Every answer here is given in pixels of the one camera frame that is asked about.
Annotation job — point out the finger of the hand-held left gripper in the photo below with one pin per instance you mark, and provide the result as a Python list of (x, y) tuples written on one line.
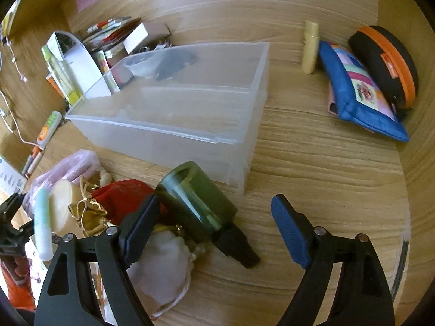
[(10, 207)]

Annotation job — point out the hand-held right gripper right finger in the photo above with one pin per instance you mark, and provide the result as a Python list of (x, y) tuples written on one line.
[(292, 232)]

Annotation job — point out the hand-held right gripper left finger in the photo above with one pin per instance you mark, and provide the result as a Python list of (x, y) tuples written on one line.
[(141, 232)]

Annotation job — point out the white marker with orange end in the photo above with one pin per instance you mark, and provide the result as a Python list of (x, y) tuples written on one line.
[(34, 161)]

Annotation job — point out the clear jar with cream lid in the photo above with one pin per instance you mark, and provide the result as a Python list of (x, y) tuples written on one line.
[(63, 203)]

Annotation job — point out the green bottle with black cap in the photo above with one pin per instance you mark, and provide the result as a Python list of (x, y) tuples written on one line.
[(193, 200)]

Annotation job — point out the pink knitted pouch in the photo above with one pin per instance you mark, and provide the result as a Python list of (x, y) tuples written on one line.
[(74, 166)]

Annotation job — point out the clear plastic storage box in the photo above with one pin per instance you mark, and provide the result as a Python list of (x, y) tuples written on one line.
[(170, 115)]

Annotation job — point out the person's left forearm orange sleeve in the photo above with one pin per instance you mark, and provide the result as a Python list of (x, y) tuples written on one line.
[(20, 295)]

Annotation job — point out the wooden desktop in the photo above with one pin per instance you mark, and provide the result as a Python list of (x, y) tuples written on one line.
[(306, 176)]

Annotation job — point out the person's left hand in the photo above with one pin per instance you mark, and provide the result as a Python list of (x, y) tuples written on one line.
[(19, 267)]

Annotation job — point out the white printed card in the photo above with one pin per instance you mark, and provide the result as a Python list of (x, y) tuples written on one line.
[(10, 176)]

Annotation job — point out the mint white tube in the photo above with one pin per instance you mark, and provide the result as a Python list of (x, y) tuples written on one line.
[(44, 231)]

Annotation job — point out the orange tube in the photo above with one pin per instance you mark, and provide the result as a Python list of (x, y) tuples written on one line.
[(54, 86)]

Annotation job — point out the pink phone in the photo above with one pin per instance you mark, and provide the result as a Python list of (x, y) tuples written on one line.
[(331, 107)]

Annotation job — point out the yellow green bottle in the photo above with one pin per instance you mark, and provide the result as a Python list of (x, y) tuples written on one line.
[(63, 78)]

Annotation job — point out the red small box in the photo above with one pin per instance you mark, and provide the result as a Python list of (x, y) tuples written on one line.
[(122, 78)]

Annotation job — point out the blue patterned zip pouch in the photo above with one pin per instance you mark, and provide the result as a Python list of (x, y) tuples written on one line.
[(350, 85)]

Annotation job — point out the white paper sheet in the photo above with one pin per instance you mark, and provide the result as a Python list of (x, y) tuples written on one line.
[(81, 64)]

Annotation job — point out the small clear plastic cup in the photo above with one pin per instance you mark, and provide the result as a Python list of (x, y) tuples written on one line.
[(142, 66)]

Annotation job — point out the colourful striped packet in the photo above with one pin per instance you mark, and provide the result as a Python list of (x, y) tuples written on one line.
[(103, 61)]

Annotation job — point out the pale yellow tube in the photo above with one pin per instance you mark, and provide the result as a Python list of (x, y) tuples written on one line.
[(310, 54)]

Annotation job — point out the metal binder clips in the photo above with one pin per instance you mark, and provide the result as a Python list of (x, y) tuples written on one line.
[(163, 44)]

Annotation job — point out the black case with orange zip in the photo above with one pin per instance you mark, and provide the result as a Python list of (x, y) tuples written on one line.
[(377, 57)]

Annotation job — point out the white cardboard box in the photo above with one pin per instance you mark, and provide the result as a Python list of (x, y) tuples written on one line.
[(136, 37)]

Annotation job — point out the stack of booklets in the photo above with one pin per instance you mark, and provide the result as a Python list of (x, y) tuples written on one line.
[(112, 39)]

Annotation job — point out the red white pen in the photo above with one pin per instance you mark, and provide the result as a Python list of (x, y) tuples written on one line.
[(108, 23)]

